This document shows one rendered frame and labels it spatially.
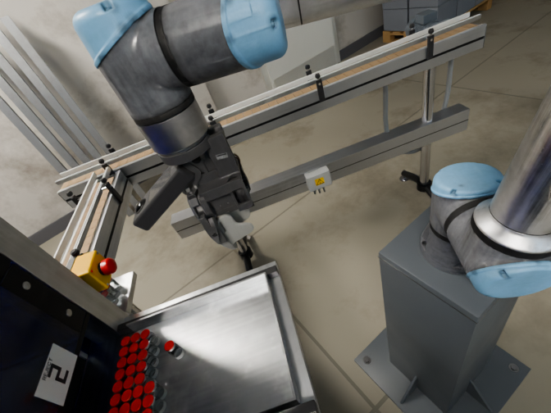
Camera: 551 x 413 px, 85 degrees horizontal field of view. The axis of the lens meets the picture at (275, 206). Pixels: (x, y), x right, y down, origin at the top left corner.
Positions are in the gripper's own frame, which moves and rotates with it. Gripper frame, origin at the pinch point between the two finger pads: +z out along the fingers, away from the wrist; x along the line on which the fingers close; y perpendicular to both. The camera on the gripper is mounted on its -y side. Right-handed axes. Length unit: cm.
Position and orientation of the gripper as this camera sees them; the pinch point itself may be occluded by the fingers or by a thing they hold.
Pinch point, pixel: (229, 243)
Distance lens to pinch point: 52.1
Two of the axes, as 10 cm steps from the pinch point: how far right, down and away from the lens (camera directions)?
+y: 9.3, -3.6, -0.2
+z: 2.9, 7.0, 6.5
